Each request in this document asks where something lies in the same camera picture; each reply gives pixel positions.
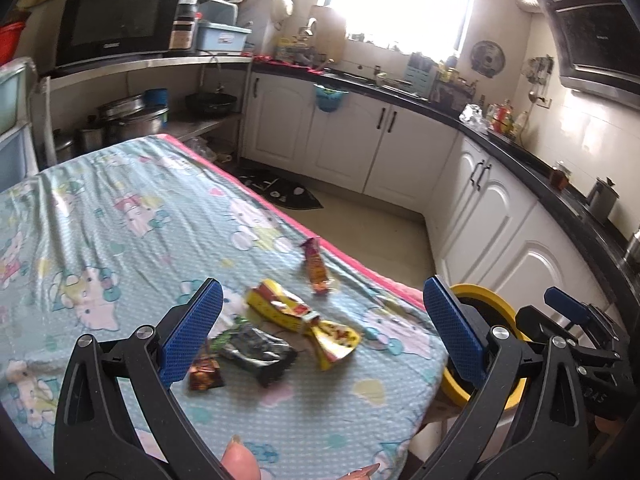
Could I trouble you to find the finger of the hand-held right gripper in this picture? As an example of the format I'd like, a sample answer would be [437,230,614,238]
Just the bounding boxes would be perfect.
[515,305,581,348]
[544,286,593,328]

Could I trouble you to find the white corner shelf unit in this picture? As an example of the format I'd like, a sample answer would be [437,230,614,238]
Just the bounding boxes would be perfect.
[30,54,253,171]

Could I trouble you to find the yellow snack wrapper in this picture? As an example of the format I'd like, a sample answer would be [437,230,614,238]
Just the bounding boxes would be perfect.
[245,279,362,372]

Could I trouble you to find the red plastic basin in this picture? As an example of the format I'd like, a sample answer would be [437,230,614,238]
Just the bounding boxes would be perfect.
[0,22,26,66]

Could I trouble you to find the black microwave oven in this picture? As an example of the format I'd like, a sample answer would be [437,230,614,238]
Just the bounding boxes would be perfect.
[54,0,187,67]

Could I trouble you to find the black floor mat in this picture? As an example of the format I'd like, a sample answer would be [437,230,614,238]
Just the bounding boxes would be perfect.
[237,172,325,211]

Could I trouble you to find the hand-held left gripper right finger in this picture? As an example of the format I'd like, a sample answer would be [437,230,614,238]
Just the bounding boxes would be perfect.
[410,275,591,480]

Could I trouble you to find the shiny steel kettle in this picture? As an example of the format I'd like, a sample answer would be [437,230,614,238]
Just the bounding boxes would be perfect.
[620,227,640,273]

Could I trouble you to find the round wall fan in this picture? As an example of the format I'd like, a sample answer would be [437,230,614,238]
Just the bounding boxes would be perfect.
[471,40,505,78]

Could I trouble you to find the blue hanging basket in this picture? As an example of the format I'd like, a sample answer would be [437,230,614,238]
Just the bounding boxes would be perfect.
[312,81,349,112]

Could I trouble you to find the red snack wrapper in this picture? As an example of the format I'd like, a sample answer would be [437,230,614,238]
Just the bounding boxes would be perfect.
[299,236,335,295]

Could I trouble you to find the black range hood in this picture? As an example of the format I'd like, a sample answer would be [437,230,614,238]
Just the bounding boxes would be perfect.
[532,0,640,111]

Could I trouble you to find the black blender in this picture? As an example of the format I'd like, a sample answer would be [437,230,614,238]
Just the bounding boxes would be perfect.
[169,0,217,53]

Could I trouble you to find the small brown snack wrapper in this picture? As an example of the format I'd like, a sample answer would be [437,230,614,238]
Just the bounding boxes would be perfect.
[187,352,226,392]

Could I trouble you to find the wooden cutting board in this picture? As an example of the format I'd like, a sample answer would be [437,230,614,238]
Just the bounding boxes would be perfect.
[310,5,347,61]

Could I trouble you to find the person's left hand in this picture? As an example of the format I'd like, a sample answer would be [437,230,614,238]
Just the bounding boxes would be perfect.
[222,435,382,480]

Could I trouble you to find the black wok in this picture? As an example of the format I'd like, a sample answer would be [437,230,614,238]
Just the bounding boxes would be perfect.
[186,91,238,115]

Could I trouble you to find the black snack wrapper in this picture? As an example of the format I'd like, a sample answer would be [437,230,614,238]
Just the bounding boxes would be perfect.
[210,317,299,388]

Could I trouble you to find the steel pitcher with lid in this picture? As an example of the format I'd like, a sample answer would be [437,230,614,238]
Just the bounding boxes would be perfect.
[585,176,621,218]

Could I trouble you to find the yellow trash bin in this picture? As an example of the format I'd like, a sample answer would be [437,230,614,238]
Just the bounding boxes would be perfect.
[440,283,526,411]

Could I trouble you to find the cluster of condiment bottles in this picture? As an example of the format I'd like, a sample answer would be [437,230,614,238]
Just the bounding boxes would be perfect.
[480,95,531,138]

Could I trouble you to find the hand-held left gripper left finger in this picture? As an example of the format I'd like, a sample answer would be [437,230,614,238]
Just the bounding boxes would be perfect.
[52,277,236,480]

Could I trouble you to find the wall utensil rack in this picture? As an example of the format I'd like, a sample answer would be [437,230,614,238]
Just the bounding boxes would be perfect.
[525,55,556,83]

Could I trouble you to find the black kitchen countertop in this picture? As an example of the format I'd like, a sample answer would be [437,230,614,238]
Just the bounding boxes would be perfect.
[250,57,640,301]

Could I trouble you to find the metal faucet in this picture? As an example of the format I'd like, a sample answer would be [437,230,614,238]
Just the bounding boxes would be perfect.
[300,17,321,48]

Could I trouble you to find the white kitchen cabinets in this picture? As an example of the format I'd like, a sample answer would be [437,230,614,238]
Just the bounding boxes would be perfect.
[240,71,621,321]

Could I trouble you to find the teal utensil organiser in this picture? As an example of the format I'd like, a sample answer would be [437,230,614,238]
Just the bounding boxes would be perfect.
[406,52,441,98]

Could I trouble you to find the crumpled clear plastic bag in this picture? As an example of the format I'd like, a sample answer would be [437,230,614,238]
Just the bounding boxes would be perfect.
[459,104,488,128]

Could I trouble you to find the large steel pots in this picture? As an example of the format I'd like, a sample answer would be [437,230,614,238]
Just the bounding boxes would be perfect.
[97,95,171,143]

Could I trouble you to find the blue plastic box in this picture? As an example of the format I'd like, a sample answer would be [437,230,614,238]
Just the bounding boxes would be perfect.
[195,22,252,53]

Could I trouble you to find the plastic drawer unit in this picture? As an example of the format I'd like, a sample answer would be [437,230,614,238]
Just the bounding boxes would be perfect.
[0,57,41,193]

